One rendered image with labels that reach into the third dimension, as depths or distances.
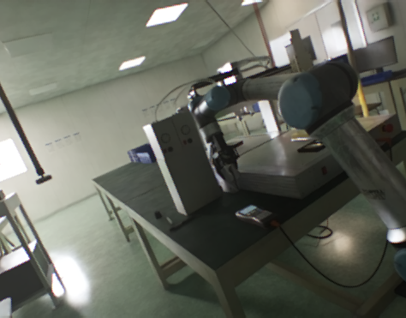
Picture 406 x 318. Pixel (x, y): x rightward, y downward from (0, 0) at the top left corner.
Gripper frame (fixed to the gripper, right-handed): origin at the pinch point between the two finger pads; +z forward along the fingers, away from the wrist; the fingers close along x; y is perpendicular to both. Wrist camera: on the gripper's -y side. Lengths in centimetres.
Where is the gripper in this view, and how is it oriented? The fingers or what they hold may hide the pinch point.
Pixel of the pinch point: (236, 186)
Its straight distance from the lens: 107.2
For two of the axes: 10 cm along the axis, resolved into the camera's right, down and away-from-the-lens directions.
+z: 4.4, 9.0, -0.7
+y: 2.5, -2.0, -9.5
